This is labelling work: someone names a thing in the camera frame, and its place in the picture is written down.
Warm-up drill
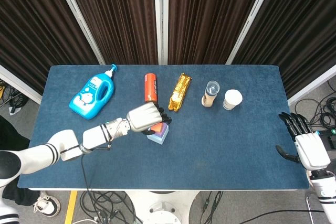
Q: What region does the black cable with green light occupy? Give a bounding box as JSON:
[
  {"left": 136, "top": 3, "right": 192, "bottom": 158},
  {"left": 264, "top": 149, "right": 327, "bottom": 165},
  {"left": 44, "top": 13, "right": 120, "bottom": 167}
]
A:
[{"left": 201, "top": 190, "right": 224, "bottom": 219}]

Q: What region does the blue table mat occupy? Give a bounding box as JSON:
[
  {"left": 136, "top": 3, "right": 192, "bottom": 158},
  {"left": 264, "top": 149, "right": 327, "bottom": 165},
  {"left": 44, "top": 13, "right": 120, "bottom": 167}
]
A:
[{"left": 17, "top": 64, "right": 310, "bottom": 190}]

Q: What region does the small orange block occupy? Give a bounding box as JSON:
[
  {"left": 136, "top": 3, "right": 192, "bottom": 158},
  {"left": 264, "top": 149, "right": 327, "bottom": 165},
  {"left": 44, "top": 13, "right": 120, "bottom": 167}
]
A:
[{"left": 148, "top": 123, "right": 165, "bottom": 133}]

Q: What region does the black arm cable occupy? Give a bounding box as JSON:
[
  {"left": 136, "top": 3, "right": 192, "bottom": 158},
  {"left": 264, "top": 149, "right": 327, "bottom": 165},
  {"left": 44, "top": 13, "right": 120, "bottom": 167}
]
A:
[{"left": 79, "top": 142, "right": 112, "bottom": 191}]

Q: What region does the white partition post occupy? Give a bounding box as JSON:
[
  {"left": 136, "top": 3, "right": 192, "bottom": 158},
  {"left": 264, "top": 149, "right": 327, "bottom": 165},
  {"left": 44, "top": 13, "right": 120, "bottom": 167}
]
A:
[
  {"left": 153, "top": 0, "right": 169, "bottom": 65},
  {"left": 226, "top": 0, "right": 279, "bottom": 65},
  {"left": 51, "top": 0, "right": 106, "bottom": 65}
]

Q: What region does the orange drink can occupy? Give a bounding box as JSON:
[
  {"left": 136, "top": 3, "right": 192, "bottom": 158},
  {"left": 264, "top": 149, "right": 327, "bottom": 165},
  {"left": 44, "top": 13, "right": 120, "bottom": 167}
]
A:
[{"left": 144, "top": 73, "right": 158, "bottom": 104}]

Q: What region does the purple block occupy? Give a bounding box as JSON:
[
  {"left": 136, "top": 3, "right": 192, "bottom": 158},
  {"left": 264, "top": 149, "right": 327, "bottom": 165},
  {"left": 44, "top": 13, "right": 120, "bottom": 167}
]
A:
[{"left": 151, "top": 123, "right": 169, "bottom": 141}]

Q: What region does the seasoning bottle with clear cap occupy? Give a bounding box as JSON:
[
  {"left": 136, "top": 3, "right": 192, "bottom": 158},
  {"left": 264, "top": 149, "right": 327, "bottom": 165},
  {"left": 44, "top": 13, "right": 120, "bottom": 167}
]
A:
[{"left": 201, "top": 80, "right": 221, "bottom": 108}]

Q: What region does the large white cube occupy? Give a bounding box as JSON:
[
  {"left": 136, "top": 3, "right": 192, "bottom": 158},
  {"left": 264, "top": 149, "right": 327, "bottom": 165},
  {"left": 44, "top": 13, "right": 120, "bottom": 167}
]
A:
[{"left": 146, "top": 126, "right": 170, "bottom": 145}]

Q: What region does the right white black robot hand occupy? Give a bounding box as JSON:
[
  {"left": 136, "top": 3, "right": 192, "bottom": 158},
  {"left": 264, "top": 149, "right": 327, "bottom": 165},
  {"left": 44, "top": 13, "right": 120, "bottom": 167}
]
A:
[{"left": 275, "top": 112, "right": 331, "bottom": 171}]

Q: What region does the black and white sneaker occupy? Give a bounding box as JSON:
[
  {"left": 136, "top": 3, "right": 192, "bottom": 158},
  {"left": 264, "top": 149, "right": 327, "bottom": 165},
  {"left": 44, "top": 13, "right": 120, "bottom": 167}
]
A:
[{"left": 33, "top": 191, "right": 61, "bottom": 216}]

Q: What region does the white partition bottom rail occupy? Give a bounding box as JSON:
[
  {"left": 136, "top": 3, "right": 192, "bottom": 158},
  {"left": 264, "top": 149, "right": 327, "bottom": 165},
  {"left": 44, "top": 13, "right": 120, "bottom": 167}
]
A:
[
  {"left": 0, "top": 63, "right": 43, "bottom": 104},
  {"left": 287, "top": 65, "right": 336, "bottom": 106}
]

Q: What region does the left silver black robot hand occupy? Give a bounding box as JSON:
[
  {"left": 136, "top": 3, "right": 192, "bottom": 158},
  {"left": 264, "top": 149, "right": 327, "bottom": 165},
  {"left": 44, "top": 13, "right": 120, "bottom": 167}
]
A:
[{"left": 126, "top": 102, "right": 173, "bottom": 136}]

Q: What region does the black box with green light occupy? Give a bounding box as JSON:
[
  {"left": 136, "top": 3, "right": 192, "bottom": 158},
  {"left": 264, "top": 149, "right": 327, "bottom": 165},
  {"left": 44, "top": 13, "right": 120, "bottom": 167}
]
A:
[{"left": 316, "top": 128, "right": 336, "bottom": 151}]

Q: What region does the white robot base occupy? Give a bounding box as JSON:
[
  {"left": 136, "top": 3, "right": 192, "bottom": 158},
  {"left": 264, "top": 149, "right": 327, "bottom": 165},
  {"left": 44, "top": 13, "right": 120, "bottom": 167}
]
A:
[{"left": 123, "top": 189, "right": 200, "bottom": 224}]

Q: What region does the gold foil snack package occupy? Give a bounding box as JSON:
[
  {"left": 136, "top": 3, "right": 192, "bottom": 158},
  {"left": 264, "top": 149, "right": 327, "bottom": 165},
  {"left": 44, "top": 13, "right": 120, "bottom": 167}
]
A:
[{"left": 167, "top": 73, "right": 193, "bottom": 113}]

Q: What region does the white paper cup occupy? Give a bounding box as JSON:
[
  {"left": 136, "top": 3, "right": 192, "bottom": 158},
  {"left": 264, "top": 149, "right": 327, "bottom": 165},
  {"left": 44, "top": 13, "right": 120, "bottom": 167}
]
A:
[{"left": 223, "top": 89, "right": 243, "bottom": 111}]

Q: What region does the black trouser leg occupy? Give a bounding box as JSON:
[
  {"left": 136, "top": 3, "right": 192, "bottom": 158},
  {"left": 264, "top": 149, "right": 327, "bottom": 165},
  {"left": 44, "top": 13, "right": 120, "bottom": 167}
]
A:
[
  {"left": 0, "top": 115, "right": 30, "bottom": 151},
  {"left": 2, "top": 179, "right": 40, "bottom": 208}
]

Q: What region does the black floor cable bundle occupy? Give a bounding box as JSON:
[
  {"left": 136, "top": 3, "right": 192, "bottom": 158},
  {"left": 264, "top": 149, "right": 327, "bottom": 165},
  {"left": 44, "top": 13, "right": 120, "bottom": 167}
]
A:
[
  {"left": 78, "top": 190, "right": 144, "bottom": 224},
  {"left": 293, "top": 81, "right": 336, "bottom": 130},
  {"left": 0, "top": 78, "right": 29, "bottom": 116}
]

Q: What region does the brown pleated partition panel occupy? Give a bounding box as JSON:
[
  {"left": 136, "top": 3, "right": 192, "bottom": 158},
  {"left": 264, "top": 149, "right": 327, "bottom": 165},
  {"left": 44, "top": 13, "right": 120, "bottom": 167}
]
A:
[
  {"left": 62, "top": 0, "right": 159, "bottom": 65},
  {"left": 0, "top": 0, "right": 98, "bottom": 95},
  {"left": 167, "top": 0, "right": 269, "bottom": 65},
  {"left": 232, "top": 0, "right": 336, "bottom": 99}
]

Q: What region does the blue detergent pump bottle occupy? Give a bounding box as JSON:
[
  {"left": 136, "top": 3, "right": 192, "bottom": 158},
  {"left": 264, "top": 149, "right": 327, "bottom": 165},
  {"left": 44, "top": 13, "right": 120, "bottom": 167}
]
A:
[{"left": 68, "top": 63, "right": 118, "bottom": 120}]

